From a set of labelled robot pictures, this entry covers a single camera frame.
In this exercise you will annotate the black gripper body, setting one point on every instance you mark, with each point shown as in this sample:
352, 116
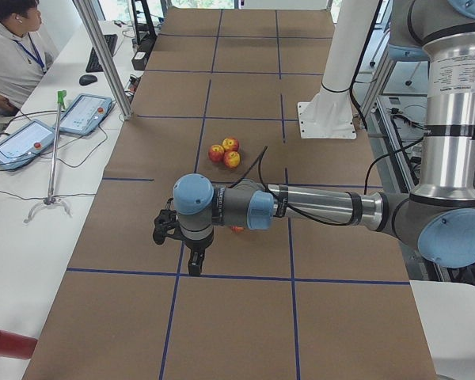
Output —
197, 248

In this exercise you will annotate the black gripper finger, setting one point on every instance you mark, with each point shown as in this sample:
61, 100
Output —
195, 262

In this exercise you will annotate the red yellow carried apple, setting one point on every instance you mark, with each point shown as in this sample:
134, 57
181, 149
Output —
237, 229

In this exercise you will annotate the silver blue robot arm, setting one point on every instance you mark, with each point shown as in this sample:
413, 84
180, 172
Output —
436, 218

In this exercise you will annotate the red yellow front apple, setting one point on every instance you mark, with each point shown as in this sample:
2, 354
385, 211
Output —
231, 159

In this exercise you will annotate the red apple back left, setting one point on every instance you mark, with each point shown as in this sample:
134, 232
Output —
216, 153

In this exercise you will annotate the red apple back right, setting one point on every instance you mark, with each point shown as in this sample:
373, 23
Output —
230, 144

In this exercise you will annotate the far blue teach pendant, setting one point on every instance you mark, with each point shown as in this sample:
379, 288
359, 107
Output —
85, 114

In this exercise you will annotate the blue teach pendant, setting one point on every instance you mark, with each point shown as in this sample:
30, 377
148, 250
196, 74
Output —
85, 114
24, 145

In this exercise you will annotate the black box on desk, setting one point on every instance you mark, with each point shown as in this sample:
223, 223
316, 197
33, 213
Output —
139, 60

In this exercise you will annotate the black computer mouse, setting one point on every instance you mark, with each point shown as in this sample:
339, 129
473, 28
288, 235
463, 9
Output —
87, 79

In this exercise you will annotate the chrome reacher grabber tool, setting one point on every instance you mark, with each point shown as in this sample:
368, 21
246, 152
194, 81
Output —
51, 200

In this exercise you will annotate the near blue teach pendant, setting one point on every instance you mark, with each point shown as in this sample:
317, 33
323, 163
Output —
24, 145

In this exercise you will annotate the red cylinder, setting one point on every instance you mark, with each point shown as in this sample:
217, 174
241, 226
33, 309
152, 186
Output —
16, 346

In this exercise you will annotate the person in white hoodie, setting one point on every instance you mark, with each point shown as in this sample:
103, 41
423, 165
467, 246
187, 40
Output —
24, 56

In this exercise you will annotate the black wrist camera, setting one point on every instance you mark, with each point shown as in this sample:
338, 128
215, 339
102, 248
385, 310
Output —
166, 225

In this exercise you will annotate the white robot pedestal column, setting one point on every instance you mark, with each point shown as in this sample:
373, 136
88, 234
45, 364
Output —
329, 114

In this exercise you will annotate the aluminium frame post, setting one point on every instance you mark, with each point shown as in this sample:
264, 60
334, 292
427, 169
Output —
92, 26

